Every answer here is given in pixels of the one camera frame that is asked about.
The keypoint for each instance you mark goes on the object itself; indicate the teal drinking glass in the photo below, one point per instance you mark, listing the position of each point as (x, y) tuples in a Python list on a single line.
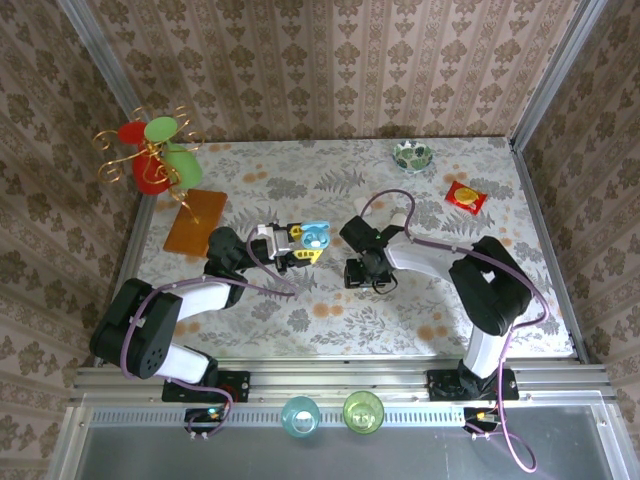
[(300, 420)]

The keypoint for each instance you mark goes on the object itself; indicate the green plastic goblet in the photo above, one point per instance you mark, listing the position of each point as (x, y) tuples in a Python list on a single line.
[(185, 167)]

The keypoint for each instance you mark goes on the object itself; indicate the small black control board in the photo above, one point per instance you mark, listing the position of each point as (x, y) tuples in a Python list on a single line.
[(480, 416), (205, 415)]

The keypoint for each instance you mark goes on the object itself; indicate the red plastic goblet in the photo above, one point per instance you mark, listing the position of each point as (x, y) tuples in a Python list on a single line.
[(147, 175)]

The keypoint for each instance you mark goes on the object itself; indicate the floral patterned tablecloth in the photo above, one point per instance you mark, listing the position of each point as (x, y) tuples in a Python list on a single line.
[(350, 325)]

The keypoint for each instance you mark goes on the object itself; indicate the red snack packet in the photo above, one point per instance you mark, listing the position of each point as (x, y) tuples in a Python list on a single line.
[(465, 197)]

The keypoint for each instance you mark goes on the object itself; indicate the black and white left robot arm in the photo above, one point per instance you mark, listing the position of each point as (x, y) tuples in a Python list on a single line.
[(140, 335)]

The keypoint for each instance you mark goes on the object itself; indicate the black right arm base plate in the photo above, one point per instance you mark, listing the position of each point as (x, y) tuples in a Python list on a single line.
[(440, 387)]

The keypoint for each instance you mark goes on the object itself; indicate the light blue charging case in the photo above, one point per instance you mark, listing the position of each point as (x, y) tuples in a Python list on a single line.
[(315, 232)]

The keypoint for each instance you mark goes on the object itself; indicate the aluminium side rail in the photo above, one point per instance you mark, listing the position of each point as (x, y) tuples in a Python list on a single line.
[(534, 200), (132, 235)]

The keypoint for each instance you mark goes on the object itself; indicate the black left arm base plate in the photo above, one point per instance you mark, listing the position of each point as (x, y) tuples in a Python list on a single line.
[(235, 387)]

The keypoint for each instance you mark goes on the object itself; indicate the green drinking glass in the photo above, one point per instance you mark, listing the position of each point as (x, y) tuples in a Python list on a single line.
[(363, 414)]

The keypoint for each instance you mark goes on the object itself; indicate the aluminium cross rail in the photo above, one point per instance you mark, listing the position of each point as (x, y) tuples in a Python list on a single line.
[(325, 380)]

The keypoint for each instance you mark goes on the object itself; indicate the leaf pattern bowl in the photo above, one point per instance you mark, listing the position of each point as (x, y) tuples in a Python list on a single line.
[(412, 156)]

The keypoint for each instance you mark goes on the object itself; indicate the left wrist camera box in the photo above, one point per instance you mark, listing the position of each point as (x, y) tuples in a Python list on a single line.
[(275, 242)]

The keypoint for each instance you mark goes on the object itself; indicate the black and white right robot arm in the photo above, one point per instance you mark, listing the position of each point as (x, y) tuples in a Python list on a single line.
[(495, 290)]

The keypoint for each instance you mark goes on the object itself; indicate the aluminium frame post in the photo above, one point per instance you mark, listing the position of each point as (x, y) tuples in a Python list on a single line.
[(100, 55), (555, 70)]

